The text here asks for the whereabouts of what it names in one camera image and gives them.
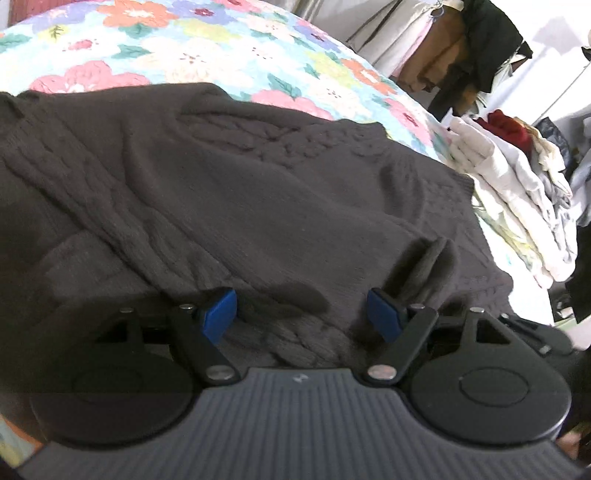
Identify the white hanging garment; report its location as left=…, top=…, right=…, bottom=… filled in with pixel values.
left=346, top=0, right=445, bottom=78

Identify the floral bed sheet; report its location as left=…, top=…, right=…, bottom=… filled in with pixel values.
left=0, top=0, right=555, bottom=326

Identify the red garment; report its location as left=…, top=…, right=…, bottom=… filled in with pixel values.
left=475, top=110, right=533, bottom=151

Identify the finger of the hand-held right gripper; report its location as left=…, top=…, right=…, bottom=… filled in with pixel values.
left=499, top=312, right=574, bottom=356

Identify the black hanging jacket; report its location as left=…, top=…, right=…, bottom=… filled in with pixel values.
left=434, top=0, right=534, bottom=117

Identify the dark brown knit sweater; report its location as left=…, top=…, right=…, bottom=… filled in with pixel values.
left=0, top=82, right=514, bottom=370

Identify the brown hanging garment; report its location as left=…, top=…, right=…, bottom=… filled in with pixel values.
left=399, top=8, right=482, bottom=93

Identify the dark cloth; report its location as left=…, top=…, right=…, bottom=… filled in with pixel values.
left=563, top=220, right=591, bottom=325

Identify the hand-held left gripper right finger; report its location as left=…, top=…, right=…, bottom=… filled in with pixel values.
left=362, top=286, right=514, bottom=385

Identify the pile of light folded clothes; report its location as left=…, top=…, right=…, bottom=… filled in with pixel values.
left=445, top=111, right=583, bottom=289

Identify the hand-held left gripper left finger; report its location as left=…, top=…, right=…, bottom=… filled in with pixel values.
left=95, top=287, right=242, bottom=385

